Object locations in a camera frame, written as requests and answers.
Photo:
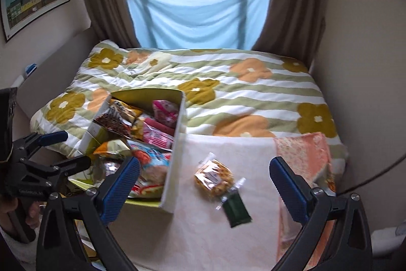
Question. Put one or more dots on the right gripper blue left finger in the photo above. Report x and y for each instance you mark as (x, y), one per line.
(116, 188)

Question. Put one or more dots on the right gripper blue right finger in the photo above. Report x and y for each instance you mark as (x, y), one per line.
(292, 189)

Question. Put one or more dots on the dark green snack packet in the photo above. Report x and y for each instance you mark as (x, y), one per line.
(233, 206)

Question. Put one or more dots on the waffle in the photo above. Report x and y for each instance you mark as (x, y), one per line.
(212, 177)

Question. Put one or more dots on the green cardboard box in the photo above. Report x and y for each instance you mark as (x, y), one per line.
(144, 123)

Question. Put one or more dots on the colorful candy bag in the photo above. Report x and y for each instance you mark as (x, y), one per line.
(154, 164)

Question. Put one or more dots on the pink floral towel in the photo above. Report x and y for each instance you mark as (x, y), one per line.
(246, 230)

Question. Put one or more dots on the pink snack bag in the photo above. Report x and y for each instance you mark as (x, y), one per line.
(166, 112)

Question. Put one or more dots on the floral striped bed quilt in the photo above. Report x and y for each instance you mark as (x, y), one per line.
(228, 93)

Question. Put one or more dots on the brown right curtain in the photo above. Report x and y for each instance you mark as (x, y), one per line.
(293, 28)

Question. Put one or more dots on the light blue window cloth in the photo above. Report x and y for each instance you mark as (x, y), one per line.
(198, 24)

